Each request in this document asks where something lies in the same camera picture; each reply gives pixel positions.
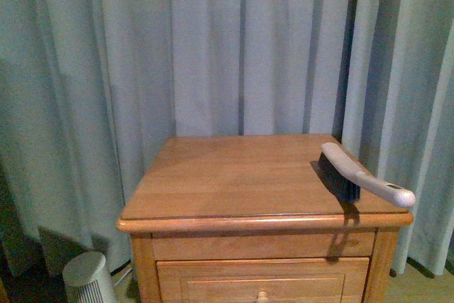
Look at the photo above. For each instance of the beige hand brush black bristles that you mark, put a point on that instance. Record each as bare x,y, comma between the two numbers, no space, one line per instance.
347,179

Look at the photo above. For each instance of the wooden nightstand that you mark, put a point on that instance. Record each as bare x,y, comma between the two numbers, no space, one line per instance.
219,219

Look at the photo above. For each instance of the light grey curtain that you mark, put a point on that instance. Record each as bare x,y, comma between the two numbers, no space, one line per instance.
91,89

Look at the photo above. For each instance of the wooden drawer knob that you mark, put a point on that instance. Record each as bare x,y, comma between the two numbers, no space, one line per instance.
262,297

